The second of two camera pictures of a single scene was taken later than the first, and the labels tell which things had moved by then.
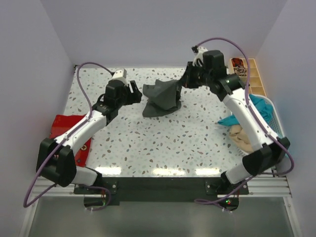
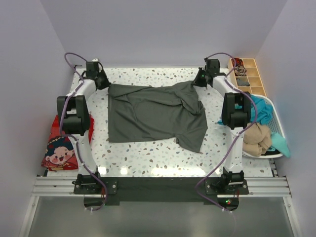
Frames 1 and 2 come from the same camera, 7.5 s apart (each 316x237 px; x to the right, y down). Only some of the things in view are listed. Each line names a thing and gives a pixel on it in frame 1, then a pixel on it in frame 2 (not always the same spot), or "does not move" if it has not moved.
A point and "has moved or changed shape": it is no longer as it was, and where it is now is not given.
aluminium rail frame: x=44 y=188 does not move
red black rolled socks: x=236 y=61 does not move
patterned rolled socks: x=241 y=71 does not move
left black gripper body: x=120 y=102 -> x=104 y=82
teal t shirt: x=264 y=107 does not move
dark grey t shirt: x=164 y=97 has moved or changed shape
